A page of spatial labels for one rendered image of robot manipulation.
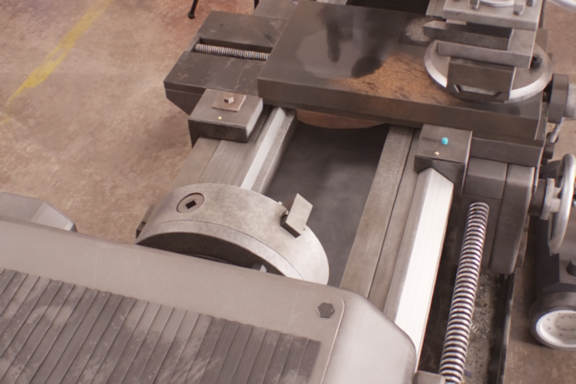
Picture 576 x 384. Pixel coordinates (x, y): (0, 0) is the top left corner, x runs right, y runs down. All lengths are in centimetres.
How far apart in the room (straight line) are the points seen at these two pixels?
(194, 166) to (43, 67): 196
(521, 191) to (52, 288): 109
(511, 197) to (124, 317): 108
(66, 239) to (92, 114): 238
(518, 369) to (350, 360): 166
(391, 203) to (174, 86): 56
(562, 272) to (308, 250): 137
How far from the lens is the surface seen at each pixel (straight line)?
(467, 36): 148
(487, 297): 192
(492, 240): 174
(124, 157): 292
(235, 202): 95
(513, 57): 149
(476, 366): 180
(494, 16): 145
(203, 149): 162
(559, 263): 229
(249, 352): 66
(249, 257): 92
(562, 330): 233
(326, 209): 163
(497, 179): 161
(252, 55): 180
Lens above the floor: 189
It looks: 42 degrees down
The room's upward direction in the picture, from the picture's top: 4 degrees counter-clockwise
